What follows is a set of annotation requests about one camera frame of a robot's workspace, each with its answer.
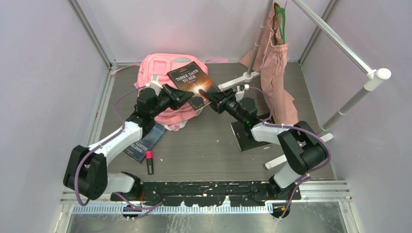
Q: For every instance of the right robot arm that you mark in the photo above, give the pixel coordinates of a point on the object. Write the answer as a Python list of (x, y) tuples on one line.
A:
[(304, 151)]

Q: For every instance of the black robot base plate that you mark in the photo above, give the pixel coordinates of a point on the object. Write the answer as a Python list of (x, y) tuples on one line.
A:
[(206, 194)]

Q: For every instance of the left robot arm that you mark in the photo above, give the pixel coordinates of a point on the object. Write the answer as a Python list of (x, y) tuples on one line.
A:
[(86, 172)]

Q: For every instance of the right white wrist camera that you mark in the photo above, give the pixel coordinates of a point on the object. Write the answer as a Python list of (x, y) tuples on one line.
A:
[(240, 91)]

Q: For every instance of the Moon and Sixpence book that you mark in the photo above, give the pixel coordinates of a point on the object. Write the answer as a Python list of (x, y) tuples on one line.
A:
[(244, 140)]

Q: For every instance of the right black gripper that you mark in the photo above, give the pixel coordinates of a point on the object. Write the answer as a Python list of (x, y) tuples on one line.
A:
[(218, 100)]

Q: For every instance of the Three Days to See book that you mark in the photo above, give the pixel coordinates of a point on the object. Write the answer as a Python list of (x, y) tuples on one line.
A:
[(192, 78)]

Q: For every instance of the pink student backpack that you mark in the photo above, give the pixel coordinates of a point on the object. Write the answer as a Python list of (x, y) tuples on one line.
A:
[(155, 67)]

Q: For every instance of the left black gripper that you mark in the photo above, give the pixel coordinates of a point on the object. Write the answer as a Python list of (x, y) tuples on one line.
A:
[(177, 97)]

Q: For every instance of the Nineteen Eighty-Four blue book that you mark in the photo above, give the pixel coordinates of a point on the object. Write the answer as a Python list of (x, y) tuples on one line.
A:
[(137, 150)]

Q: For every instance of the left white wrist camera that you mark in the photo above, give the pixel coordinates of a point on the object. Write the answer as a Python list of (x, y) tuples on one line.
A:
[(154, 84)]

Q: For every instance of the pink capped black marker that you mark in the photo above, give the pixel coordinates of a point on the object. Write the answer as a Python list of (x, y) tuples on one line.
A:
[(149, 163)]

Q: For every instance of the green clothes hanger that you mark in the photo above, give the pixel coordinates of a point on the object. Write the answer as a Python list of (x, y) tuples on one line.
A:
[(281, 19)]

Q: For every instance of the white metal clothes rack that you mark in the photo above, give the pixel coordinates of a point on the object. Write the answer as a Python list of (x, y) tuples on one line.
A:
[(376, 77)]

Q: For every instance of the pink hanging trousers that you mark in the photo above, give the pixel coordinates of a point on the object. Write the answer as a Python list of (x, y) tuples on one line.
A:
[(270, 62)]

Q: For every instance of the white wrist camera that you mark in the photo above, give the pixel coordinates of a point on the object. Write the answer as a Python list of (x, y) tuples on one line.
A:
[(240, 91), (154, 84)]

